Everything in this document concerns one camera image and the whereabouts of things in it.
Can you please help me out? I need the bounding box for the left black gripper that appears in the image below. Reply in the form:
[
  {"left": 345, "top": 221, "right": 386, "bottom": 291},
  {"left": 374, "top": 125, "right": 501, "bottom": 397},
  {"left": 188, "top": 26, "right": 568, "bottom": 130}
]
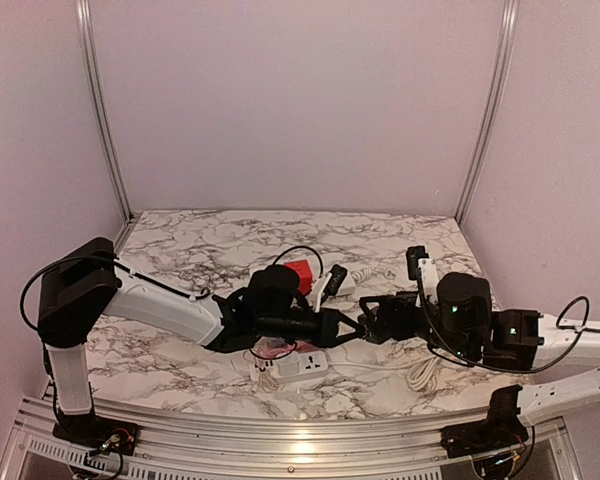
[{"left": 257, "top": 307, "right": 366, "bottom": 349}]

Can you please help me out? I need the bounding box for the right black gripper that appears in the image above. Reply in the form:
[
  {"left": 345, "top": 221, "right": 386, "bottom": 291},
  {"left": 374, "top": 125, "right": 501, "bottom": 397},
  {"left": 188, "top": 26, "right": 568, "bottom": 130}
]
[{"left": 361, "top": 291, "right": 477, "bottom": 362}]

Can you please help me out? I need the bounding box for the red cube socket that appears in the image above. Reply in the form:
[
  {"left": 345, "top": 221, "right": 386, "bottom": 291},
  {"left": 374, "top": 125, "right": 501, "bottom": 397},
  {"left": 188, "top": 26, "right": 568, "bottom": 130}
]
[{"left": 284, "top": 259, "right": 314, "bottom": 295}]

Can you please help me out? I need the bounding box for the white charger plug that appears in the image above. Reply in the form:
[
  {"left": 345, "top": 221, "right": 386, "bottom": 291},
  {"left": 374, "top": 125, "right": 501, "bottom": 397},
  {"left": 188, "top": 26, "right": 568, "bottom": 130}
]
[{"left": 275, "top": 352, "right": 301, "bottom": 378}]

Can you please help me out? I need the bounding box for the white power strip with USB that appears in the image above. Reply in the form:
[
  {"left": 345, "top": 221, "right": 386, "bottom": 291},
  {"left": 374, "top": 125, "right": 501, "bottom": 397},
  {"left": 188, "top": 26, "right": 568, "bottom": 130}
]
[{"left": 249, "top": 350, "right": 329, "bottom": 384}]

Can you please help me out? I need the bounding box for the pink triangular power socket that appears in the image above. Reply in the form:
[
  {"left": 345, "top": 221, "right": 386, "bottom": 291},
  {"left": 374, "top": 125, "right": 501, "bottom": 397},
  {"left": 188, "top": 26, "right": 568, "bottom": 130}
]
[{"left": 253, "top": 337, "right": 314, "bottom": 359}]

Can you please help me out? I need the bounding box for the long white colourful power strip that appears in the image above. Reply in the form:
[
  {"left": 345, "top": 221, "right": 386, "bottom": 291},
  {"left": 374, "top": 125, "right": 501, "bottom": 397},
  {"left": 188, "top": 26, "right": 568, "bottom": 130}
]
[{"left": 334, "top": 267, "right": 398, "bottom": 297}]

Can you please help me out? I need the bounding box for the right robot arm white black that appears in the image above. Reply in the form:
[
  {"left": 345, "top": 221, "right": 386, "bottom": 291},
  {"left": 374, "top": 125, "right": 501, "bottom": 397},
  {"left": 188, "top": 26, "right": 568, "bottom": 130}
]
[{"left": 359, "top": 272, "right": 600, "bottom": 448}]

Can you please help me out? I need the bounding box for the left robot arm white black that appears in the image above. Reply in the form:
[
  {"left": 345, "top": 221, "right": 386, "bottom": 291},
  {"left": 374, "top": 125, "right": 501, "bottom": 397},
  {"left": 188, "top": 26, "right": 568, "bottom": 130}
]
[{"left": 19, "top": 237, "right": 364, "bottom": 445}]

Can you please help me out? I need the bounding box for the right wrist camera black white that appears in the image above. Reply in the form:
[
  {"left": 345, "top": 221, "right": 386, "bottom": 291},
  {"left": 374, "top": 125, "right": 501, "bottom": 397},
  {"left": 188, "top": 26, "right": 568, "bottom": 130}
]
[{"left": 406, "top": 246, "right": 439, "bottom": 306}]

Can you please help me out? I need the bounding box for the aluminium front rail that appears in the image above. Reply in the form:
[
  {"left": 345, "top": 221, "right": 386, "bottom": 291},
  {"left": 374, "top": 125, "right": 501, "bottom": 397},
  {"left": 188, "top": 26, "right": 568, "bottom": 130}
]
[{"left": 0, "top": 397, "right": 581, "bottom": 479}]

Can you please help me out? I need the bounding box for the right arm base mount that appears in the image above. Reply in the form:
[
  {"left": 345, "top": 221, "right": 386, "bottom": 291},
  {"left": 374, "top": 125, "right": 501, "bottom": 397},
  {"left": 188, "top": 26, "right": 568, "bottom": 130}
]
[{"left": 440, "top": 421, "right": 529, "bottom": 479}]

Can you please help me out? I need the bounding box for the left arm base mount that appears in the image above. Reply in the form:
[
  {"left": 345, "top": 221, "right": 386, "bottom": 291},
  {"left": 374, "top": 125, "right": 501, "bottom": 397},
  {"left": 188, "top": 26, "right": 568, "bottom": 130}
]
[{"left": 53, "top": 416, "right": 140, "bottom": 479}]

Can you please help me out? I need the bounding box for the right aluminium frame post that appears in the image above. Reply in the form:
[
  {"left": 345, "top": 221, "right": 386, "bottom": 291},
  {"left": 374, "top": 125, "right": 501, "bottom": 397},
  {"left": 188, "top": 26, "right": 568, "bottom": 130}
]
[{"left": 454, "top": 0, "right": 520, "bottom": 226}]

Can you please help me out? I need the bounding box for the aluminium frame post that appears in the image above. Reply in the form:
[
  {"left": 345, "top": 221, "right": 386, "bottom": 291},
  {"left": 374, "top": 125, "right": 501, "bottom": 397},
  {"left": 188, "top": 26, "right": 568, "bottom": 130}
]
[
  {"left": 454, "top": 0, "right": 520, "bottom": 226},
  {"left": 76, "top": 0, "right": 133, "bottom": 223}
]

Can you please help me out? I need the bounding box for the left aluminium frame post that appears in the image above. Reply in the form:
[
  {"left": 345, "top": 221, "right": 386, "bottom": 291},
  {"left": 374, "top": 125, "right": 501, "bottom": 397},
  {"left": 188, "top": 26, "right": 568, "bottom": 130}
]
[{"left": 76, "top": 0, "right": 133, "bottom": 223}]

